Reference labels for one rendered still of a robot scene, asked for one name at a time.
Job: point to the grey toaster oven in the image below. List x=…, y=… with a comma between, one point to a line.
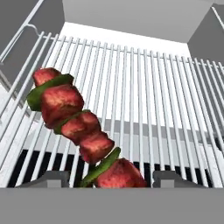
x=131, y=20

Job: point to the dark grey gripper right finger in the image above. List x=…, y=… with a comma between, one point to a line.
x=167, y=176

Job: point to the meat and pepper kebab skewer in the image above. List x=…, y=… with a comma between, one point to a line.
x=75, y=122

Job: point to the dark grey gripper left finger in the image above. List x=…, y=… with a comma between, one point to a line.
x=55, y=177

